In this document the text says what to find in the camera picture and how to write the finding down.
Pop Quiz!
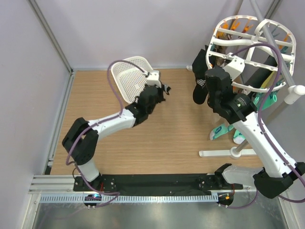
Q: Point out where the white round clip hanger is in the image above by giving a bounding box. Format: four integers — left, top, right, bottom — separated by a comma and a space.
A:
205, 15, 296, 93

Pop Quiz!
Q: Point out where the white and grey drying rack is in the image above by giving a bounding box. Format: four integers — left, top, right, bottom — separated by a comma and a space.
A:
199, 0, 305, 160

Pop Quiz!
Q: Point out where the yellow sock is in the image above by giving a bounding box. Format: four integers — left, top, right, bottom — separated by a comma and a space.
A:
261, 72, 276, 89

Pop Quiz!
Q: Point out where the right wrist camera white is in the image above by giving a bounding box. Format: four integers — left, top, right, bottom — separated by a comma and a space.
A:
223, 53, 245, 81

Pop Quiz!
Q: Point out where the black sock with white stripes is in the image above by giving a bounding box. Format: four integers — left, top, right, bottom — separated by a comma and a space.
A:
192, 49, 208, 104

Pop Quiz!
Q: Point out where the slotted grey cable duct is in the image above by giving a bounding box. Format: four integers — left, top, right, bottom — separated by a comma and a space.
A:
40, 193, 218, 203

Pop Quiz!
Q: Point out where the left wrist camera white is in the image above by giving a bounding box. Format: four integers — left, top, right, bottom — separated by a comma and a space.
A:
144, 70, 161, 88

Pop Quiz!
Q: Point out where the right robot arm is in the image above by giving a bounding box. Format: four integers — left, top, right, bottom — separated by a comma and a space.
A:
205, 67, 305, 199

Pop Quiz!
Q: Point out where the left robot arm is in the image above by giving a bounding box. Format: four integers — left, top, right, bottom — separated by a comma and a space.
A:
62, 84, 171, 191

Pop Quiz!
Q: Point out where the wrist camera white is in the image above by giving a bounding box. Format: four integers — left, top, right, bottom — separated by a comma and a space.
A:
144, 70, 161, 88
223, 53, 245, 81

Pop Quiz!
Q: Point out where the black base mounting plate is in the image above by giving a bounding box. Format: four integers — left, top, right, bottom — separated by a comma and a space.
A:
72, 173, 244, 193

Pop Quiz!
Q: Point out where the white perforated plastic basket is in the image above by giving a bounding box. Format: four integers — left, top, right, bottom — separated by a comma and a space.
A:
110, 62, 146, 104

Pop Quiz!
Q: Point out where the teal patterned sock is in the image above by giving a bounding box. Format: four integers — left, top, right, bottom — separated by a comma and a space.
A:
209, 124, 234, 140
233, 130, 245, 145

